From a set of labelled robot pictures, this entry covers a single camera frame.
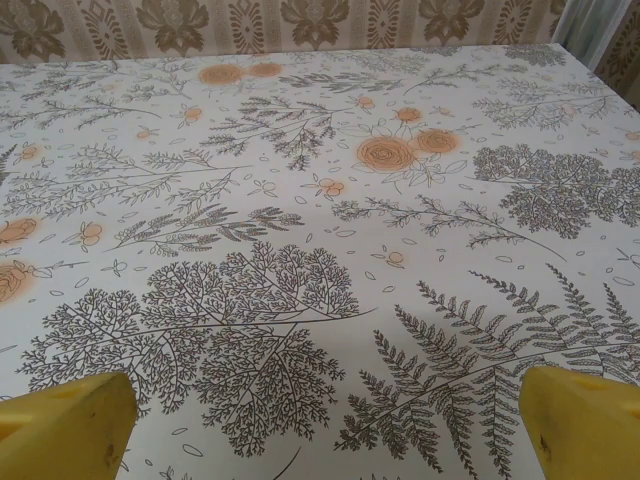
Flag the white floral tablecloth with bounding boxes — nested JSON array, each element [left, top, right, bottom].
[[0, 43, 640, 480]]

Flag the aluminium frame post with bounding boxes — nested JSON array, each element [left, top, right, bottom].
[[549, 0, 624, 71]]

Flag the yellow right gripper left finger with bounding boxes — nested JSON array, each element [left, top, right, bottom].
[[0, 372, 139, 480]]

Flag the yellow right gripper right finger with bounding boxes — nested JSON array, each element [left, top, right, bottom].
[[519, 367, 640, 480]]

